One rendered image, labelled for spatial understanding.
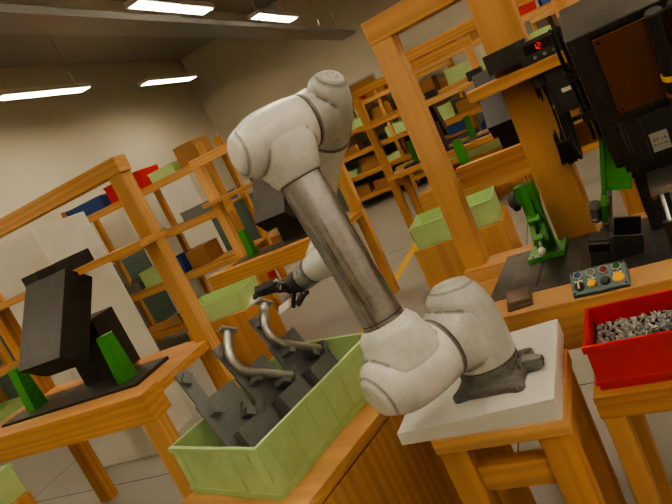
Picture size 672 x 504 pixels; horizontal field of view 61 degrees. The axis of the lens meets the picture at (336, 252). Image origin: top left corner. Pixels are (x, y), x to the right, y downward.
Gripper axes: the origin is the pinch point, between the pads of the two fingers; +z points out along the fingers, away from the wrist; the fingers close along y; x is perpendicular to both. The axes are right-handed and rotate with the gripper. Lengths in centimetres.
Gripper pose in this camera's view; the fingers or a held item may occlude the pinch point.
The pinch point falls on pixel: (267, 304)
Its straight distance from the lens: 201.0
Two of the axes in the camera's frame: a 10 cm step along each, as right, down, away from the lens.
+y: -7.8, -2.8, -5.6
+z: -6.2, 4.9, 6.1
